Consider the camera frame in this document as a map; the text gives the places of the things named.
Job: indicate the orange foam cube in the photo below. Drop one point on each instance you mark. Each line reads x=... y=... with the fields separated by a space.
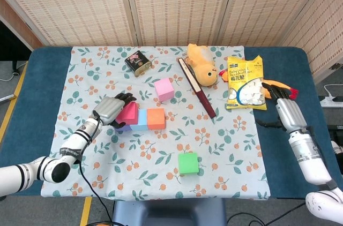
x=156 y=119

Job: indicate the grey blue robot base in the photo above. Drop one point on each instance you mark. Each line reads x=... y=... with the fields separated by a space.
x=168 y=210

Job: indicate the yellow plush chick toy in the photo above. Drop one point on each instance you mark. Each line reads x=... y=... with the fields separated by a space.
x=205 y=72

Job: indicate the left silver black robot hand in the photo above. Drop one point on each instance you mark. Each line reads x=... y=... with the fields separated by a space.
x=107 y=109

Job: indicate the black office chair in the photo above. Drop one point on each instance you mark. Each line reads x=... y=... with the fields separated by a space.
x=15 y=66

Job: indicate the purple foam cube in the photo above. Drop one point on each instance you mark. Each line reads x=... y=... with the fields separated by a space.
x=124 y=128

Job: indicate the brown wooden board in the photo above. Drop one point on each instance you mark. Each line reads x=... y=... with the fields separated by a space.
x=16 y=19

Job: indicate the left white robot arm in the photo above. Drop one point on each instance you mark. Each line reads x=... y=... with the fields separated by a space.
x=72 y=145

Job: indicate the rubber chicken toy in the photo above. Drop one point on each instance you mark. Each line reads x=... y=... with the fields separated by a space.
x=281 y=84

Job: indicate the black metal tin can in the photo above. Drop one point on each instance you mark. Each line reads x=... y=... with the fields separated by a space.
x=137 y=62

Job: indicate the woven bamboo screen panel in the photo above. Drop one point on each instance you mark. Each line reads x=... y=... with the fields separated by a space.
x=179 y=6
x=268 y=6
x=75 y=6
x=321 y=30

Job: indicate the floral print tablecloth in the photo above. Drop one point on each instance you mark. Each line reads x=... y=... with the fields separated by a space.
x=150 y=156

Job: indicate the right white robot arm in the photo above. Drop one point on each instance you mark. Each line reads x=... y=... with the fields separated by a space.
x=311 y=161

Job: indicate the light blue foam cube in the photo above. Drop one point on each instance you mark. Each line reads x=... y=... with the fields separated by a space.
x=142 y=120

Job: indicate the red foam cube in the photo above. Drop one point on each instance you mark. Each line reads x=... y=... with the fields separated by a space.
x=128 y=114

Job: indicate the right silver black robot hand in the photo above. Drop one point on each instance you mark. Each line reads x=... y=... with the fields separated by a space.
x=290 y=114

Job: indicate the white power strip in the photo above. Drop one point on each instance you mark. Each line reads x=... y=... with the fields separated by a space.
x=328 y=102

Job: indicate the yellow marshmallow bag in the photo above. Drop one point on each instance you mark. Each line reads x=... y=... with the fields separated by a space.
x=245 y=84

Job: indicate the blue table cover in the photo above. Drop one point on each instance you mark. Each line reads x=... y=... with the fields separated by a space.
x=45 y=76

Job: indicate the dark red folded fan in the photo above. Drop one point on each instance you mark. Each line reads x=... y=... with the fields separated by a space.
x=197 y=88

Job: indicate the pink foam cube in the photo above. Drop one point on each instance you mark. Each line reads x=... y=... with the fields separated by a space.
x=164 y=89

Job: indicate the green foam cube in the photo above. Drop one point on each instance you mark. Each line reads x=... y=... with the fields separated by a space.
x=188 y=164

